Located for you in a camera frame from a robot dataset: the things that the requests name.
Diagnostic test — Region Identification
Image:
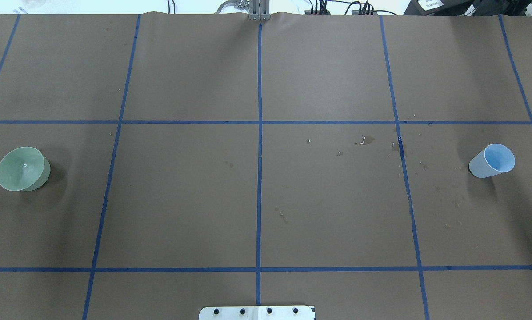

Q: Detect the light blue paper cup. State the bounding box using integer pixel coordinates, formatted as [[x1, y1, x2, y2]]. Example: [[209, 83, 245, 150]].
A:
[[468, 144, 516, 179]]

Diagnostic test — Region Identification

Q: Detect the mint green ceramic bowl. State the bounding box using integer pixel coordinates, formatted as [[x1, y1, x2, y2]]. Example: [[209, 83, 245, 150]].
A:
[[0, 146, 51, 191]]

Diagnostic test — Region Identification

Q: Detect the brown paper table cover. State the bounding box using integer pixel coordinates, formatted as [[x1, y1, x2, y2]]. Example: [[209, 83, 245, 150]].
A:
[[0, 12, 532, 320]]

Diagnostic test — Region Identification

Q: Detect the aluminium frame post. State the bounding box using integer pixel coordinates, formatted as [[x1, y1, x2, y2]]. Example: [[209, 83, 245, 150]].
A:
[[247, 0, 271, 22]]

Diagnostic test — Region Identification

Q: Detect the white pedestal column with base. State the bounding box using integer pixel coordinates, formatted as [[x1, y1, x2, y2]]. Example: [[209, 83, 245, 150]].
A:
[[198, 305, 316, 320]]

